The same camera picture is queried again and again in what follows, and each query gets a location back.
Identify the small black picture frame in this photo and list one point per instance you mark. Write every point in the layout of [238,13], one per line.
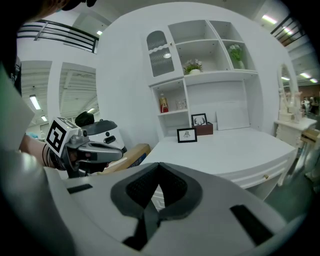
[187,135]

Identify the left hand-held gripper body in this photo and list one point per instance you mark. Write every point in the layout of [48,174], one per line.
[56,137]

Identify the black antler print picture frame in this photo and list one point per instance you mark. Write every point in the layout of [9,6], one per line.
[199,120]

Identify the white pot with pale flowers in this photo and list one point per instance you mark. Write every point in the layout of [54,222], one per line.
[193,68]

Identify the white shelf unit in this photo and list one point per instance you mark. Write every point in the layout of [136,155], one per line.
[212,92]

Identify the white flat board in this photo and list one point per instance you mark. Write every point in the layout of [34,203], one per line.
[232,117]

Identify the white table top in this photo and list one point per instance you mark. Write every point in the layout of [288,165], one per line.
[225,152]

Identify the long ceiling light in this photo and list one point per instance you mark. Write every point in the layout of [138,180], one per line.
[35,102]
[269,19]

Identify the black head-mounted camera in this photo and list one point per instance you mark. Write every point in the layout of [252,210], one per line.
[80,3]

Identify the red packet on shelf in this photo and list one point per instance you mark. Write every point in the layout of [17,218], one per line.
[164,105]

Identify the white vase with green plant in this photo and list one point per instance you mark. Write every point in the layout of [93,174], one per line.
[236,56]

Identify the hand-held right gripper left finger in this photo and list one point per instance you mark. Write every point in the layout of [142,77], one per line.
[140,187]

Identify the oval white framed mirror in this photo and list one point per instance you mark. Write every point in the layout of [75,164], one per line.
[285,82]

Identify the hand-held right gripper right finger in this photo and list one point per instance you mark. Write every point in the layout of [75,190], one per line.
[180,190]

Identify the black metal railing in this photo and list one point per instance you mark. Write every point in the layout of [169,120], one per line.
[287,27]
[62,32]

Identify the dark brown wooden box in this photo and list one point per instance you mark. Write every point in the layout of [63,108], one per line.
[205,130]

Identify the person's left forearm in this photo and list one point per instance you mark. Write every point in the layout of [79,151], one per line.
[32,150]

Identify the cream ornate dressing table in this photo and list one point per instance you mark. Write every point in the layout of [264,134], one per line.
[287,132]

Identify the brown cardboard box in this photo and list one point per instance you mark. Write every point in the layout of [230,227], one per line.
[135,155]

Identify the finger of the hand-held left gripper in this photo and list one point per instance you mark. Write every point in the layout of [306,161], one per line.
[110,151]

